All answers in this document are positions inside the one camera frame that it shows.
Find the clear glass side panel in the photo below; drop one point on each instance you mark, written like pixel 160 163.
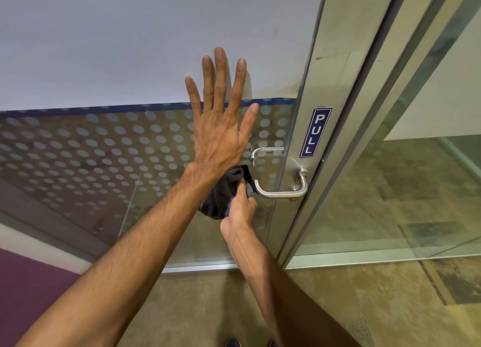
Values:
pixel 413 177

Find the person's dark left shoe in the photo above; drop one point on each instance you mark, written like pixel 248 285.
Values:
pixel 233 343

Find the person's left forearm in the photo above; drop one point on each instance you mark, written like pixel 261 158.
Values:
pixel 124 260

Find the person's right thumb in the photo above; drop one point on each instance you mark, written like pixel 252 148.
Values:
pixel 238 192

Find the person's left little finger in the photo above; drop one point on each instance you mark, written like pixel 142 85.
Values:
pixel 193 95

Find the person's right hand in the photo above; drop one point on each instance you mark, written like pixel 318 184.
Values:
pixel 240 211

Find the frosted dotted glass door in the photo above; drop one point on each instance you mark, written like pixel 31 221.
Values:
pixel 112 57

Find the person's left middle finger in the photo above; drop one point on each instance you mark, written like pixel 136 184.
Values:
pixel 220 78

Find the blue door sign sticker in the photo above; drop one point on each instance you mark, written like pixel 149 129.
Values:
pixel 315 132

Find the person's left thumb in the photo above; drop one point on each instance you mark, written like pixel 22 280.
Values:
pixel 248 123

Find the person's left hand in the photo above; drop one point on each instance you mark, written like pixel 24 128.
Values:
pixel 216 136

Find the dark grey cleaning cloth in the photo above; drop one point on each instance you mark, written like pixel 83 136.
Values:
pixel 220 194

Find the aluminium door frame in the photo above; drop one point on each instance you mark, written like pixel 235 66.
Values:
pixel 379 95

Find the person's right forearm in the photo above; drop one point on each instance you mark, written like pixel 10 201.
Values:
pixel 278 294

